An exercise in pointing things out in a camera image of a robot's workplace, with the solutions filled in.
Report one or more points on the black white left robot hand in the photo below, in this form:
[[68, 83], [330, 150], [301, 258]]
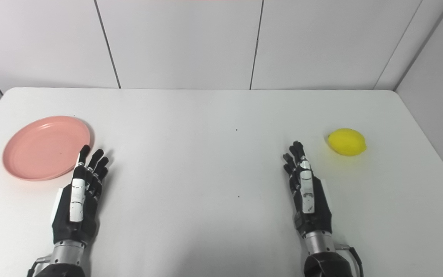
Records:
[[76, 200]]

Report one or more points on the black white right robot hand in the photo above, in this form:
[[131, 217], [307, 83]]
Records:
[[307, 192]]

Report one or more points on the pink round plate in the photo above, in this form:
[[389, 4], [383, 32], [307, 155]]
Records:
[[44, 148]]

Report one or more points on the yellow lemon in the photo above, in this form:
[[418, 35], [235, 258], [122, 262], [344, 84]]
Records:
[[347, 142]]

